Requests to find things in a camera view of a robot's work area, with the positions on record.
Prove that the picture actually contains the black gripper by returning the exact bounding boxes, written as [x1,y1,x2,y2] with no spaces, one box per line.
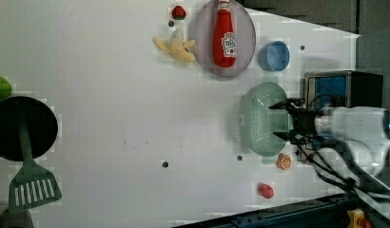
[270,99,320,145]

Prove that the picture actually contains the green plastic strainer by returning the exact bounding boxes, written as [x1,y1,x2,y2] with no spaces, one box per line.
[238,82,289,157]

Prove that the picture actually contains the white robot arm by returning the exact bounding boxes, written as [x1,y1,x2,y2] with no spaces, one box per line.
[271,98,390,176]

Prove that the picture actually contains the orange toy fruit half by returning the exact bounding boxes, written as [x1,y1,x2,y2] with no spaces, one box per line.
[276,154,292,170]

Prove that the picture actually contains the silver toaster oven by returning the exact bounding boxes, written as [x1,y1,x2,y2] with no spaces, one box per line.
[304,70,383,110]

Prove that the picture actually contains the blue cup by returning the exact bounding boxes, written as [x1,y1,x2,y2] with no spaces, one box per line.
[258,41,290,71]

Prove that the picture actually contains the red toy tomato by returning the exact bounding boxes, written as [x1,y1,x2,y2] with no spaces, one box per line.
[258,183,275,199]

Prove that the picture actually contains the red ketchup bottle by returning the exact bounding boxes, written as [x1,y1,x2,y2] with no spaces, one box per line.
[212,0,237,68]

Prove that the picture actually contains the purple plate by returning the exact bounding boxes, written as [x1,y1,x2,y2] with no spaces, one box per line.
[191,0,256,77]

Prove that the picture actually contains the yellow clamp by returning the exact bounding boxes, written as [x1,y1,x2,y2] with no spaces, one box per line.
[347,209,373,228]

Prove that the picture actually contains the yellow toy banana peel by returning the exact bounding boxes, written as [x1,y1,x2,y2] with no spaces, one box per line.
[153,28,196,63]

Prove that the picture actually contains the red toy strawberry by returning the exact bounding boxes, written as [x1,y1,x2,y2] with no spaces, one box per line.
[171,6,186,20]

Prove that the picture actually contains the green slotted spatula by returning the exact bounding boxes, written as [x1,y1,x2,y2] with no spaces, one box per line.
[9,109,62,214]

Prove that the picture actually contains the black frying pan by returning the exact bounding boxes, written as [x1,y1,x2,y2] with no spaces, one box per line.
[0,96,59,162]

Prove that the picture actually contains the grey object at corner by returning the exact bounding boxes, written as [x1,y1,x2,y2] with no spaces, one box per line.
[0,210,34,228]

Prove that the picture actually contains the green toy fruit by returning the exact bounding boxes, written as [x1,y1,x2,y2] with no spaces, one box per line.
[0,76,12,99]

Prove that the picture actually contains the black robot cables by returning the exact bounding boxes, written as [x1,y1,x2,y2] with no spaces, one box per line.
[297,142,390,222]

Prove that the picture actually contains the blue metal frame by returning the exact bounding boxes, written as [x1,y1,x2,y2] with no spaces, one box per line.
[174,194,358,228]

